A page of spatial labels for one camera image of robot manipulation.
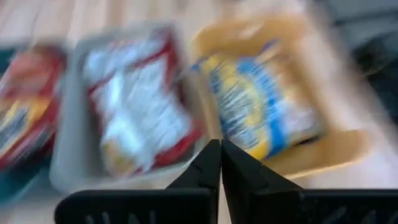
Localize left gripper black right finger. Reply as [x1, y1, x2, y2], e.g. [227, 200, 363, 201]
[220, 138, 398, 224]

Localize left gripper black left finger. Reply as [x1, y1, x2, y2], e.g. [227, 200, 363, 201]
[54, 139, 222, 224]

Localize blue Maruchan noodle pack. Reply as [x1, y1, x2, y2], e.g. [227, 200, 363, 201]
[191, 39, 326, 161]

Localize dark red Maruchan noodle pack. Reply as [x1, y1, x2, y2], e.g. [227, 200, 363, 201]
[82, 29, 205, 178]

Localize red yellow Maruchan noodle pack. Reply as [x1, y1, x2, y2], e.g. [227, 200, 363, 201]
[0, 45, 68, 170]

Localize orange plastic bin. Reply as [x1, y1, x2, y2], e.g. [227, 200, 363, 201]
[188, 14, 373, 180]

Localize light grey plastic bin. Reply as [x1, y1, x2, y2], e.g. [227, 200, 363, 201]
[49, 21, 208, 194]

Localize teal plastic bin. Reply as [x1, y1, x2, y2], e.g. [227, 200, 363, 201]
[0, 46, 66, 206]

